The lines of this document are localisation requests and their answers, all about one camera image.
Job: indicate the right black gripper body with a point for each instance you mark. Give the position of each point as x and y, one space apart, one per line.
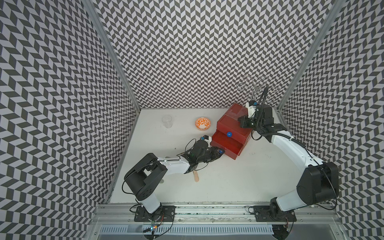
252 123

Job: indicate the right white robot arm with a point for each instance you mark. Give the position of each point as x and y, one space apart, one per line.
319 180

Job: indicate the red drawer cabinet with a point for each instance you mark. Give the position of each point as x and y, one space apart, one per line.
229 123

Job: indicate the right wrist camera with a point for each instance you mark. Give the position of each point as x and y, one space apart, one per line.
252 108

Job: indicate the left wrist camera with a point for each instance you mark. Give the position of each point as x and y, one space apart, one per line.
207 138

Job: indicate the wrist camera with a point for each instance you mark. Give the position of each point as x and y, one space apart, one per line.
207 138
252 108

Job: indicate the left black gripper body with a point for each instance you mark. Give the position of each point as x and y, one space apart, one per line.
209 155

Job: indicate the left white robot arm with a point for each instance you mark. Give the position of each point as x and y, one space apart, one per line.
144 177

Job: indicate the orange patterned bowl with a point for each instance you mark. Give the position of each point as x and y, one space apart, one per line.
203 123

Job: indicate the aluminium front rail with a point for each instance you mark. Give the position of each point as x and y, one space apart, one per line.
213 221

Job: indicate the chrome wire rack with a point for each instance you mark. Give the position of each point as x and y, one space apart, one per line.
251 88

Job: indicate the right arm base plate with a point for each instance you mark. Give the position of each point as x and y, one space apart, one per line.
273 214

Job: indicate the clear plastic cup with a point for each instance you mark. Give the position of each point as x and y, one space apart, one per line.
167 121

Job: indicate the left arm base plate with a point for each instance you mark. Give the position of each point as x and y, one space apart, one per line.
162 214

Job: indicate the orange fruit knife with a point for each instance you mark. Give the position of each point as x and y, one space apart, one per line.
196 176

